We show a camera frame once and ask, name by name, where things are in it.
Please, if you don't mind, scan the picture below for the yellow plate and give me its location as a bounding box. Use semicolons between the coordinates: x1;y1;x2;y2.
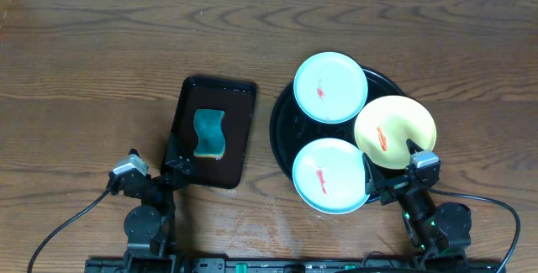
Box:
354;96;437;170

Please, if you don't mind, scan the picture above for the green yellow sponge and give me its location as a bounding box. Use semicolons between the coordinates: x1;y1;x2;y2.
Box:
193;109;226;159

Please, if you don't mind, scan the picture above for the light blue plate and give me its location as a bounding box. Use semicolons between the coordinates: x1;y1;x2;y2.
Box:
293;52;368;124
292;138;370;214

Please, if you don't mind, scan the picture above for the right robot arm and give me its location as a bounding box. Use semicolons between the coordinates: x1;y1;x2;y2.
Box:
362;139;472;272

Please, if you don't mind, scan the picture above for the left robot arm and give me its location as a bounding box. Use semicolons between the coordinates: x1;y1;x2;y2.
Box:
107;134;194;273

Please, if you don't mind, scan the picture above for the black rectangular tray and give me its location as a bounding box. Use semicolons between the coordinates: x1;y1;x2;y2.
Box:
171;76;256;189

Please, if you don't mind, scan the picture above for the black round tray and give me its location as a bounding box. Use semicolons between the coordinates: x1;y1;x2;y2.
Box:
269;67;407;181

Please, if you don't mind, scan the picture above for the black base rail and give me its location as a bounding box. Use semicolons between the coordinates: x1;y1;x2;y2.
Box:
83;255;505;273

